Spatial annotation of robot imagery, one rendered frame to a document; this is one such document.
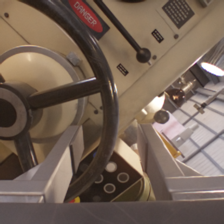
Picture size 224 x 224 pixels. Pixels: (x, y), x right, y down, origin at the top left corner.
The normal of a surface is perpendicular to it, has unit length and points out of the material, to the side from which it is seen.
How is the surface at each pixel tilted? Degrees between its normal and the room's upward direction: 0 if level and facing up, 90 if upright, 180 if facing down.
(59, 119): 85
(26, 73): 85
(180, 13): 90
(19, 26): 90
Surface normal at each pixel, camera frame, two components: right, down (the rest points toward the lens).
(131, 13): 0.00, 0.29
